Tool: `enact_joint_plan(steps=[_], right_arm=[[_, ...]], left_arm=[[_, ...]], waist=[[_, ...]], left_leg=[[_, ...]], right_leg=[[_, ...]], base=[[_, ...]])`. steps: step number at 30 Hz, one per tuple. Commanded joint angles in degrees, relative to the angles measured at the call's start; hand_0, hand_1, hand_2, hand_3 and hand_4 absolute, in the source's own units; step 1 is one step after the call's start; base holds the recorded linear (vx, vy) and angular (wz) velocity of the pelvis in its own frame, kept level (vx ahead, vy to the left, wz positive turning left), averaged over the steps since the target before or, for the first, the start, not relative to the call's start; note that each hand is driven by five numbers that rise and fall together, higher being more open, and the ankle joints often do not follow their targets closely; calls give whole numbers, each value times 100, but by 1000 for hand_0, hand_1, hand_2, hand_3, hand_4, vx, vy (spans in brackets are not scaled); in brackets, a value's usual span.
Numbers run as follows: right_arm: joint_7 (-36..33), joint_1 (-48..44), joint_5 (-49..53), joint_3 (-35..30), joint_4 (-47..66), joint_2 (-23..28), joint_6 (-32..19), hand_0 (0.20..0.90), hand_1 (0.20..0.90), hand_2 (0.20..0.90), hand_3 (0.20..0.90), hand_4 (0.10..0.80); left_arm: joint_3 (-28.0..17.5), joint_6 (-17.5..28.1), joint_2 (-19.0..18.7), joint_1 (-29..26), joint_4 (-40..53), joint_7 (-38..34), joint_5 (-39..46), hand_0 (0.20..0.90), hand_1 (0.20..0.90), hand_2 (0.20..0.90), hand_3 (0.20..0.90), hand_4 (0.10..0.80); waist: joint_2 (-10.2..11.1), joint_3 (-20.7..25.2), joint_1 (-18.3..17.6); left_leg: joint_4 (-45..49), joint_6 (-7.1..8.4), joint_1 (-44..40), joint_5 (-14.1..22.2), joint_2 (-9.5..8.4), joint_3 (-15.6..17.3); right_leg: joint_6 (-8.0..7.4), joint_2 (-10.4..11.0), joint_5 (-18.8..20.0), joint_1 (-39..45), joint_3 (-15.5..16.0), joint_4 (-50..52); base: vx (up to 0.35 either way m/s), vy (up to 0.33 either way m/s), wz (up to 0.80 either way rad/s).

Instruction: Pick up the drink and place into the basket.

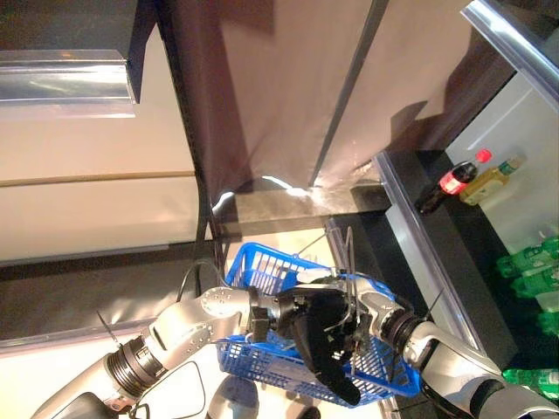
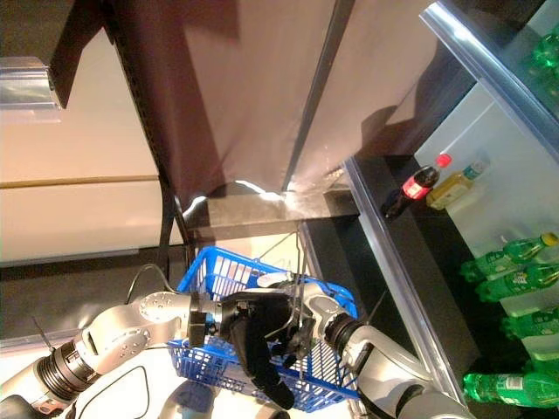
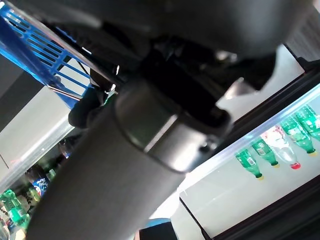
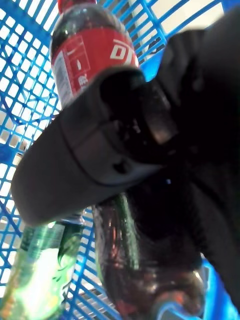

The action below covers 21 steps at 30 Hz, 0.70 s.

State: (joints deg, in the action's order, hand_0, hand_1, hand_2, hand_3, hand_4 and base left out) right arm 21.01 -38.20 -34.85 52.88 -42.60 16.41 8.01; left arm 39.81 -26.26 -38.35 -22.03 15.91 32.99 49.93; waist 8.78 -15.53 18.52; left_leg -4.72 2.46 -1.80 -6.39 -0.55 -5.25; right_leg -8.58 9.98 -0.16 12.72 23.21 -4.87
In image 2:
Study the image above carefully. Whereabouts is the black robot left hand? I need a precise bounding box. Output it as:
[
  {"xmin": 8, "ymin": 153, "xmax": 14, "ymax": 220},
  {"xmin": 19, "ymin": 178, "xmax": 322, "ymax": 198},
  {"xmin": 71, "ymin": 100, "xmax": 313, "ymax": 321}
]
[{"xmin": 220, "ymin": 291, "xmax": 303, "ymax": 412}]

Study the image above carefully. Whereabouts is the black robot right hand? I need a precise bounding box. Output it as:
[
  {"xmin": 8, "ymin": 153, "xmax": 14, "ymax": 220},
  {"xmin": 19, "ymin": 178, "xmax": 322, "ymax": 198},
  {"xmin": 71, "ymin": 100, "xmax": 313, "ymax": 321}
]
[{"xmin": 273, "ymin": 316, "xmax": 319, "ymax": 367}]

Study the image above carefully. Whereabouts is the blue plastic shopping basket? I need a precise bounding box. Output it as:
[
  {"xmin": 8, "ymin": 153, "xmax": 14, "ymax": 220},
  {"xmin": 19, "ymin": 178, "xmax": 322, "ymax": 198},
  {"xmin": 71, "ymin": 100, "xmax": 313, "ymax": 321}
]
[{"xmin": 167, "ymin": 230, "xmax": 362, "ymax": 414}]

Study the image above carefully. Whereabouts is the dark floor plinth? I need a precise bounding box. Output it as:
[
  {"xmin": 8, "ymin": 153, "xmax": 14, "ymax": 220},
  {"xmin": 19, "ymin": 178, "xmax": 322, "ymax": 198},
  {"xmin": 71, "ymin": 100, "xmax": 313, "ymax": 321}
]
[{"xmin": 185, "ymin": 191, "xmax": 362, "ymax": 245}]

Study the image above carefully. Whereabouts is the cola bottle red label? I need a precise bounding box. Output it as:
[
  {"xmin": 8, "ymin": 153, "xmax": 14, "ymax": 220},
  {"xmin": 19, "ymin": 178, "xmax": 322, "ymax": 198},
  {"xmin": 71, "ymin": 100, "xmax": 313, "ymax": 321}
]
[{"xmin": 383, "ymin": 153, "xmax": 453, "ymax": 219}]

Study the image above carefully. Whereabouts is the small yellow tea bottle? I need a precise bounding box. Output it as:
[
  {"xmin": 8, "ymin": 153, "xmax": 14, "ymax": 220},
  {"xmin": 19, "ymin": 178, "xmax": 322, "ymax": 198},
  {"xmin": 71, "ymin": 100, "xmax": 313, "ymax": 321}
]
[{"xmin": 426, "ymin": 159, "xmax": 491, "ymax": 211}]

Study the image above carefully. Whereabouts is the white panel side shelving unit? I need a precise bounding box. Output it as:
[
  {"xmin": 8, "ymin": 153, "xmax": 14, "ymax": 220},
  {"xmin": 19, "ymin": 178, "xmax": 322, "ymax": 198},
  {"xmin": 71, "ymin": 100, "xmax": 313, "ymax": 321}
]
[{"xmin": 0, "ymin": 0, "xmax": 197, "ymax": 280}]

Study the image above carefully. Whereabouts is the brown backdrop curtain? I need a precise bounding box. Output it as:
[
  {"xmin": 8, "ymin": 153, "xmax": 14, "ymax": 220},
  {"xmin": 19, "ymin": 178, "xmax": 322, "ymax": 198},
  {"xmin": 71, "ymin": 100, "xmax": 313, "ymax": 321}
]
[{"xmin": 56, "ymin": 0, "xmax": 481, "ymax": 206}]

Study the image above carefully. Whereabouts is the metal backdrop pole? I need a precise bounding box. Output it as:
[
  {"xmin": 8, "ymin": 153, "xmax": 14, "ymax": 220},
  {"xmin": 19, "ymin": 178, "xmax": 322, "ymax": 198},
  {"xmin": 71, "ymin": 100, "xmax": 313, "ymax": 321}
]
[{"xmin": 281, "ymin": 0, "xmax": 357, "ymax": 193}]

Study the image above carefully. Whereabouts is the large green soda bottle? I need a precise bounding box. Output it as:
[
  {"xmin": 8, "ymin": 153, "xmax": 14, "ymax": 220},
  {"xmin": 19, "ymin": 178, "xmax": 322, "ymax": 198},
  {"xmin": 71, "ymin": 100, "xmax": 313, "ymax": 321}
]
[{"xmin": 530, "ymin": 33, "xmax": 559, "ymax": 88}]

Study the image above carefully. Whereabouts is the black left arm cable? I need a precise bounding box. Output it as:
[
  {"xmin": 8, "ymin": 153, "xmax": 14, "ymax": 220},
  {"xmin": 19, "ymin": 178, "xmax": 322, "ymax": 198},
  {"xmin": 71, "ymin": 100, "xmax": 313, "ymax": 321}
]
[{"xmin": 126, "ymin": 263, "xmax": 180, "ymax": 306}]

